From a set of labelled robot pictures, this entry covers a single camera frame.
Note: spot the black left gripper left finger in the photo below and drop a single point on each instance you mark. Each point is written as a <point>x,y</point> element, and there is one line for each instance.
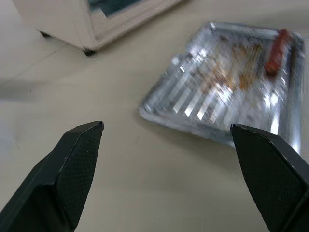
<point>55,178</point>

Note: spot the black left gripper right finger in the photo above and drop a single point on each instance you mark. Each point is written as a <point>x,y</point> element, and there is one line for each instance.
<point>272,178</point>

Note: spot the silver metal baking tray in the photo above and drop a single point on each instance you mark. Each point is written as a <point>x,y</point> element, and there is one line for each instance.
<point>231,79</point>

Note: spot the red sausage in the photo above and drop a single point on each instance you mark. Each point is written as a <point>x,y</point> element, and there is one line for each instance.
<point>277,53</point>

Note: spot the white toaster oven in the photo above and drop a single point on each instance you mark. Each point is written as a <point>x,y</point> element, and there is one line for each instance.
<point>72,21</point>

